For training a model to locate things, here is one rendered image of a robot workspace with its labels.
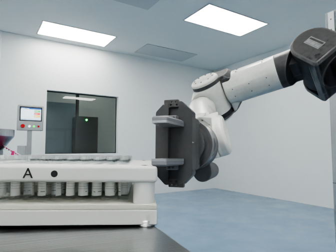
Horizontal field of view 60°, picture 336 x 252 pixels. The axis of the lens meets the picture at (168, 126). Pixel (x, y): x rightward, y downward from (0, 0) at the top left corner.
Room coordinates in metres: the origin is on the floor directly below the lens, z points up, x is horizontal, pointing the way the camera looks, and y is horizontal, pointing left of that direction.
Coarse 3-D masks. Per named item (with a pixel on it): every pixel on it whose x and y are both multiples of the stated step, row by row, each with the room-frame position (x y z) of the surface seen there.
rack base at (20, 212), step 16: (0, 208) 0.34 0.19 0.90; (16, 208) 0.34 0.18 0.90; (32, 208) 0.35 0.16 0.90; (48, 208) 0.35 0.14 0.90; (64, 208) 0.35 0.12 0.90; (80, 208) 0.35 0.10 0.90; (96, 208) 0.35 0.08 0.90; (112, 208) 0.35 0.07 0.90; (128, 208) 0.36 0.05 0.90; (144, 208) 0.36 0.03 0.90; (0, 224) 0.34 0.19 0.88; (16, 224) 0.34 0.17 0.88; (32, 224) 0.35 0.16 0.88; (48, 224) 0.35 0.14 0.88; (64, 224) 0.35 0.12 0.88; (80, 224) 0.35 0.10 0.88; (96, 224) 0.35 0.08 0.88; (112, 224) 0.35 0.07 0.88; (128, 224) 0.36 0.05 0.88
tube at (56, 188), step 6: (54, 156) 0.38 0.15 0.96; (60, 156) 0.39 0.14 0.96; (54, 162) 0.38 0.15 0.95; (60, 162) 0.39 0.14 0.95; (54, 186) 0.38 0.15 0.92; (60, 186) 0.39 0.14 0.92; (54, 192) 0.38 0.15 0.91; (60, 192) 0.39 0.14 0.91; (54, 198) 0.38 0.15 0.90; (60, 198) 0.39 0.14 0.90
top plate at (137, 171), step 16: (144, 160) 0.57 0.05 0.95; (0, 176) 0.34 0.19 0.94; (16, 176) 0.34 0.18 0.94; (32, 176) 0.35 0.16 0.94; (48, 176) 0.35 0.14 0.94; (64, 176) 0.35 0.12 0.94; (80, 176) 0.35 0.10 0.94; (96, 176) 0.35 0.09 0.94; (112, 176) 0.35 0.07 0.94; (128, 176) 0.36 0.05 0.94; (144, 176) 0.36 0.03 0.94
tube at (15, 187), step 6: (12, 156) 0.38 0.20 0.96; (18, 156) 0.38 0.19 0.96; (12, 162) 0.38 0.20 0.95; (18, 162) 0.38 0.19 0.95; (12, 186) 0.38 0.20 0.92; (18, 186) 0.38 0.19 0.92; (12, 192) 0.38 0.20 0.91; (18, 192) 0.38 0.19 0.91; (12, 198) 0.38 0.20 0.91; (18, 198) 0.38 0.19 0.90
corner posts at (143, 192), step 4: (136, 184) 0.36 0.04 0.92; (140, 184) 0.36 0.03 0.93; (144, 184) 0.36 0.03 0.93; (148, 184) 0.36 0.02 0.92; (152, 184) 0.37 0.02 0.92; (136, 188) 0.36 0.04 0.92; (140, 188) 0.36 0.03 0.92; (144, 188) 0.36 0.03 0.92; (148, 188) 0.36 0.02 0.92; (152, 188) 0.37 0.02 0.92; (136, 192) 0.36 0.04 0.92; (140, 192) 0.36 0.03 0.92; (144, 192) 0.36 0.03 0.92; (148, 192) 0.36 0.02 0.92; (152, 192) 0.37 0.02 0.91; (136, 196) 0.36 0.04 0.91; (140, 196) 0.36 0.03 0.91; (144, 196) 0.36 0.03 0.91; (148, 196) 0.36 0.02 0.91; (152, 196) 0.37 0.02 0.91; (136, 200) 0.36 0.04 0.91; (140, 200) 0.36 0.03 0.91; (144, 200) 0.36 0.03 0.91; (148, 200) 0.36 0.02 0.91; (152, 200) 0.37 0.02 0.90
